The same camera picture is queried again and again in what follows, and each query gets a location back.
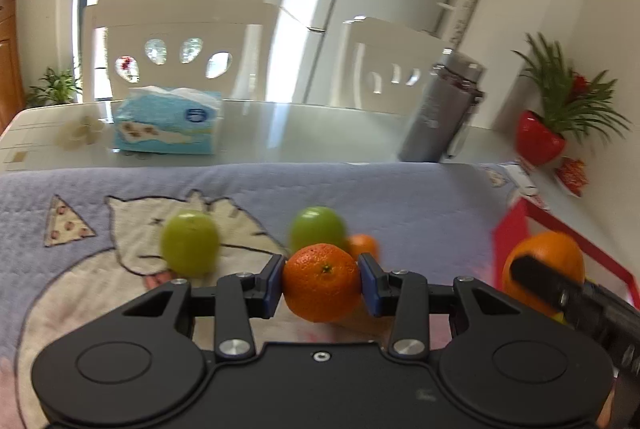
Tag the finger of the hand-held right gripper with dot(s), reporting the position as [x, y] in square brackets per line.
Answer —
[542, 279]

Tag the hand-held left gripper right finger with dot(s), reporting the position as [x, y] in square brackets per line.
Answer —
[368, 285]

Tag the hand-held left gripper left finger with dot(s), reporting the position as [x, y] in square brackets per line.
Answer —
[273, 286]

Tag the large orange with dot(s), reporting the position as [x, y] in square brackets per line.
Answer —
[555, 249]

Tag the tangerine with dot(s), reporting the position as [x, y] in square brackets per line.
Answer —
[366, 246]
[320, 281]

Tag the red cardboard box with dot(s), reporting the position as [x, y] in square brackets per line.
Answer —
[515, 234]

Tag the green jujube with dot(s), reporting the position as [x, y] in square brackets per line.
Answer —
[190, 243]
[317, 226]

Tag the white red small carton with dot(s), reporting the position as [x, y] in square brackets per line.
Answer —
[525, 184]

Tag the green plant in red pot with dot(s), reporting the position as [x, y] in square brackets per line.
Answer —
[540, 139]

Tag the cartoon cat printed blanket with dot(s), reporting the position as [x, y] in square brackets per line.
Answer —
[125, 299]

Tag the grey thermos bottle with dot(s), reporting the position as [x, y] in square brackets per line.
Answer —
[440, 114]

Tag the blue tissue pack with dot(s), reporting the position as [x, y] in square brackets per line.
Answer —
[167, 121]

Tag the white chair with paw cutouts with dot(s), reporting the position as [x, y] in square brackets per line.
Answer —
[380, 44]
[175, 19]

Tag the green potted plant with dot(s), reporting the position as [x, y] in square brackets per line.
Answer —
[55, 86]

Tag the wooden sideboard cabinet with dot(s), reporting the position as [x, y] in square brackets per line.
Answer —
[7, 59]

